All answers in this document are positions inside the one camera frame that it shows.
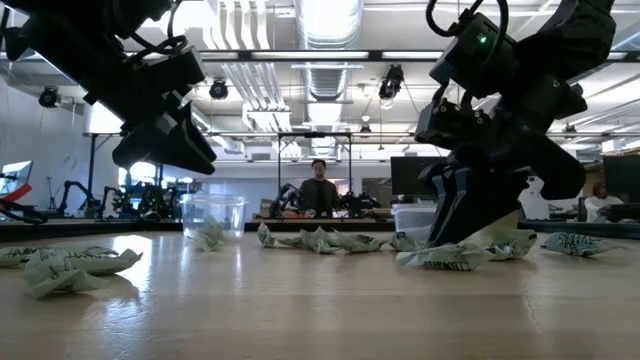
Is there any green paper packet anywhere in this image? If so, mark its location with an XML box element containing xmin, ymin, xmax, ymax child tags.
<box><xmin>479</xmin><ymin>228</ymin><xmax>539</xmax><ymax>262</ymax></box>
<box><xmin>0</xmin><ymin>243</ymin><xmax>120</xmax><ymax>268</ymax></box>
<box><xmin>23</xmin><ymin>248</ymin><xmax>145</xmax><ymax>301</ymax></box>
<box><xmin>256</xmin><ymin>222</ymin><xmax>279</xmax><ymax>250</ymax></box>
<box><xmin>539</xmin><ymin>231</ymin><xmax>629</xmax><ymax>258</ymax></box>
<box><xmin>394</xmin><ymin>242</ymin><xmax>495</xmax><ymax>272</ymax></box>
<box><xmin>188</xmin><ymin>214</ymin><xmax>227</xmax><ymax>253</ymax></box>
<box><xmin>385</xmin><ymin>231</ymin><xmax>417</xmax><ymax>253</ymax></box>
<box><xmin>333</xmin><ymin>229</ymin><xmax>387</xmax><ymax>254</ymax></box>
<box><xmin>277</xmin><ymin>225</ymin><xmax>343</xmax><ymax>255</ymax></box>

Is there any person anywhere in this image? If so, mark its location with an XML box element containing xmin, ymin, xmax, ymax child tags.
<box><xmin>298</xmin><ymin>158</ymin><xmax>344</xmax><ymax>219</ymax></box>
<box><xmin>583</xmin><ymin>180</ymin><xmax>626</xmax><ymax>224</ymax></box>

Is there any lit computer monitor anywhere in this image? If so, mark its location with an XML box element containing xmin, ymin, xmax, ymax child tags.
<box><xmin>0</xmin><ymin>159</ymin><xmax>34</xmax><ymax>197</ymax></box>

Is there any black looped wrist cable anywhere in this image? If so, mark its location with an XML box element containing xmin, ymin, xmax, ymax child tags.
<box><xmin>426</xmin><ymin>0</ymin><xmax>510</xmax><ymax>51</ymax></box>
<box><xmin>127</xmin><ymin>0</ymin><xmax>190</xmax><ymax>57</ymax></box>

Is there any black ceiling-mounted camera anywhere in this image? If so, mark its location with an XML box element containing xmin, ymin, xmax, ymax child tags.
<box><xmin>38</xmin><ymin>85</ymin><xmax>61</xmax><ymax>109</ymax></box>
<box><xmin>208</xmin><ymin>78</ymin><xmax>230</xmax><ymax>101</ymax></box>
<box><xmin>377</xmin><ymin>63</ymin><xmax>406</xmax><ymax>101</ymax></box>

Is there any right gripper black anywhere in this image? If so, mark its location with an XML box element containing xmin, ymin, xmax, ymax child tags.
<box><xmin>414</xmin><ymin>97</ymin><xmax>587</xmax><ymax>247</ymax></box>

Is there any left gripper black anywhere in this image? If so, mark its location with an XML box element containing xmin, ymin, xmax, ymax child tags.
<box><xmin>83</xmin><ymin>63</ymin><xmax>218</xmax><ymax>177</ymax></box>

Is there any black background cable loop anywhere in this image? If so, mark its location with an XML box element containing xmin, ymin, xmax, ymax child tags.
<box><xmin>0</xmin><ymin>198</ymin><xmax>50</xmax><ymax>226</ymax></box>

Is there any black overhead frame beam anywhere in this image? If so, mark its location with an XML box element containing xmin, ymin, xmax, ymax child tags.
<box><xmin>198</xmin><ymin>48</ymin><xmax>640</xmax><ymax>63</ymax></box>

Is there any red background item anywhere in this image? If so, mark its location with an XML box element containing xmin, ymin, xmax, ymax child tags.
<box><xmin>0</xmin><ymin>183</ymin><xmax>33</xmax><ymax>206</ymax></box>

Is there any black computer monitor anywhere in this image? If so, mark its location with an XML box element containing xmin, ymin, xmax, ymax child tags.
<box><xmin>601</xmin><ymin>154</ymin><xmax>640</xmax><ymax>199</ymax></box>
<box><xmin>390</xmin><ymin>155</ymin><xmax>450</xmax><ymax>198</ymax></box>

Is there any small clear plastic container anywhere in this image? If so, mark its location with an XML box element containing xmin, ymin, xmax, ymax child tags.
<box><xmin>181</xmin><ymin>193</ymin><xmax>248</xmax><ymax>240</ymax></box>

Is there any background black rig frame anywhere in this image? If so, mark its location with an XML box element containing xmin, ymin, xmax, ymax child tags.
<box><xmin>276</xmin><ymin>131</ymin><xmax>354</xmax><ymax>197</ymax></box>

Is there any silver ceiling ventilation duct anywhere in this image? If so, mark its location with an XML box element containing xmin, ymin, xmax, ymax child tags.
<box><xmin>293</xmin><ymin>0</ymin><xmax>365</xmax><ymax>157</ymax></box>

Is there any large clear plastic container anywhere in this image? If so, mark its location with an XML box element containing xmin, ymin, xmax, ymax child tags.
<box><xmin>391</xmin><ymin>202</ymin><xmax>441</xmax><ymax>245</ymax></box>

